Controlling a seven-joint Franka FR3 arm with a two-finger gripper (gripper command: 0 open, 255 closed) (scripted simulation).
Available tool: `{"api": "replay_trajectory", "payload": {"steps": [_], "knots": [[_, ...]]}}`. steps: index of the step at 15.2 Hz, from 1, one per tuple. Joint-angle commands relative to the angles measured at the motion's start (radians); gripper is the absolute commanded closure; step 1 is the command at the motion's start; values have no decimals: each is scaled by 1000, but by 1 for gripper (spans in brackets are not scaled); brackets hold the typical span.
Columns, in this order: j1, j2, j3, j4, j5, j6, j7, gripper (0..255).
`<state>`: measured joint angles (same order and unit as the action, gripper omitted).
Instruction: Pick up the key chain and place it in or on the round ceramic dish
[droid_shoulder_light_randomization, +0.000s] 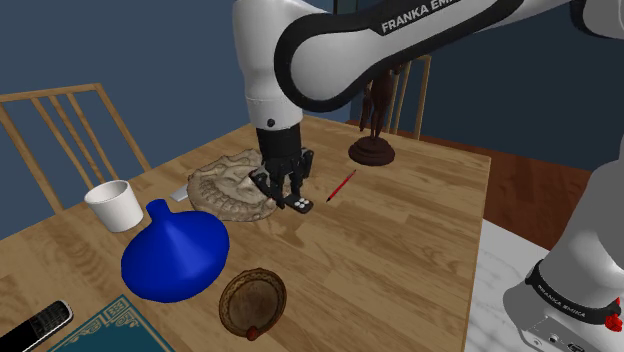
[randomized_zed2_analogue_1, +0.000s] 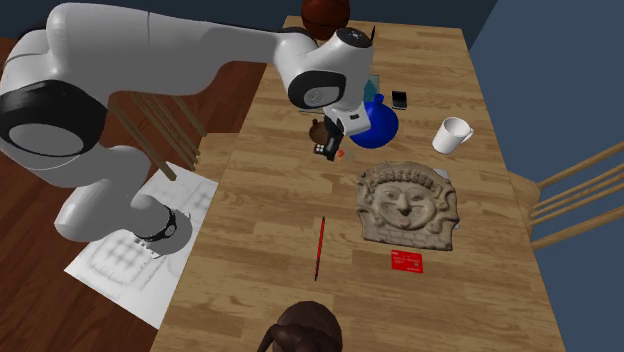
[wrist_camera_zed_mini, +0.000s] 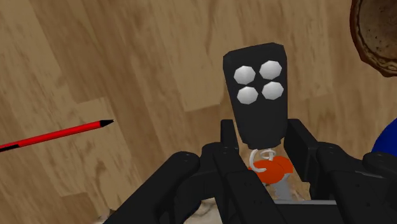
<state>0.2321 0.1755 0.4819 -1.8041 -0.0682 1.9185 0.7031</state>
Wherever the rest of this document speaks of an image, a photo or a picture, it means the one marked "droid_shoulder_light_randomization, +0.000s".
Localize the brown round wooden plate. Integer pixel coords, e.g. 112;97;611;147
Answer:
218;267;288;342

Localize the teal book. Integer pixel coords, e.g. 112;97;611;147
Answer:
46;293;177;352

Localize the beige carved stone relief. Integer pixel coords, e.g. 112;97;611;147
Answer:
186;148;294;223

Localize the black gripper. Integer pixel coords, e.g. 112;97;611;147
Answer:
249;122;316;210

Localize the white marble robot stand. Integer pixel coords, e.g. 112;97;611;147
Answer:
462;219;552;352

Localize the blue vase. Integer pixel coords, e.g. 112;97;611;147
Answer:
120;198;231;304

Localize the white cup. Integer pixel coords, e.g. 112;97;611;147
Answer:
83;179;145;234

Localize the wooden table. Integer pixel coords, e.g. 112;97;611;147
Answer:
0;114;493;352

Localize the dark brown figure statue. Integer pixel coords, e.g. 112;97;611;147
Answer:
347;68;397;167

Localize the red pen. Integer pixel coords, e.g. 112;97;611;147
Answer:
325;169;358;204

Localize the black phone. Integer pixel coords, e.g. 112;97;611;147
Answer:
0;299;74;352

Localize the small black remote control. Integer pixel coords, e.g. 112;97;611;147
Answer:
284;193;314;215

